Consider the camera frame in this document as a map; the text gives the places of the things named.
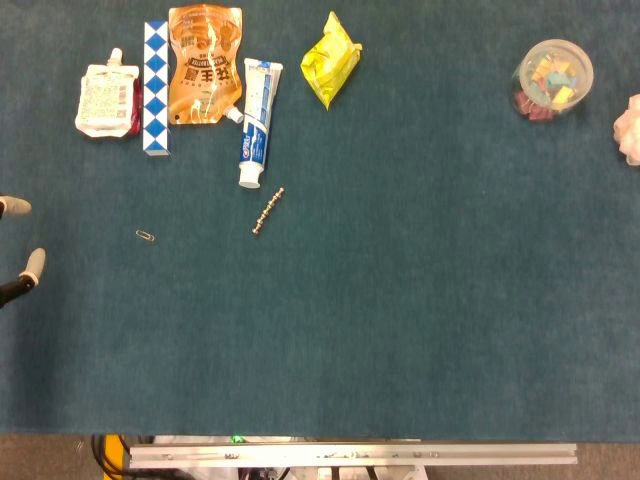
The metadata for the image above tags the white spout pouch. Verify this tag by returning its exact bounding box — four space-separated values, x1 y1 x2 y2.
74 47 141 138

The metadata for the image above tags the yellow snack bag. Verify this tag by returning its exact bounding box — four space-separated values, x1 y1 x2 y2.
299 10 364 111

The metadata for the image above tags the black cable bundle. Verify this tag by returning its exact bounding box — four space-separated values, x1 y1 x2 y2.
90 434 132 480

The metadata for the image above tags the dark red packet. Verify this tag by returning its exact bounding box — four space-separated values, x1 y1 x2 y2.
128 77 144 138

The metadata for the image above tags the blue white snake cube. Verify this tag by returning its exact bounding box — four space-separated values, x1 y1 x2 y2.
141 20 175 158

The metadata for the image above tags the clear jar of binder clips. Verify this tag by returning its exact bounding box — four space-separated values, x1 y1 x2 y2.
509 38 595 125

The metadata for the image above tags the aluminium profile rail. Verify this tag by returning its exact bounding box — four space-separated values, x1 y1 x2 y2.
128 442 579 470

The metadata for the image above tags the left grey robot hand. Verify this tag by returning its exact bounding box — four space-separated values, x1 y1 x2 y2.
0 195 47 309

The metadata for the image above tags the teal felt table cover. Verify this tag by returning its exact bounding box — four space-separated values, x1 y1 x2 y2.
0 0 640 444

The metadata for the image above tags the orange spout pouch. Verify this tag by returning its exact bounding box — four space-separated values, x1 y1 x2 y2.
167 3 246 126

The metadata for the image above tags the metal beaded rod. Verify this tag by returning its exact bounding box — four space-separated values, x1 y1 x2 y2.
251 186 286 236

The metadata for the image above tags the pink bath pouf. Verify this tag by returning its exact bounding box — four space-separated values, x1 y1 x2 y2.
612 93 640 167

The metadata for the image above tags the yellow frame part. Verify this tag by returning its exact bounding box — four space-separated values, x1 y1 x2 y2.
103 434 130 477

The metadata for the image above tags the blue white toothpaste tube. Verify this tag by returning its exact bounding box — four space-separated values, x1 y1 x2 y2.
237 57 285 190

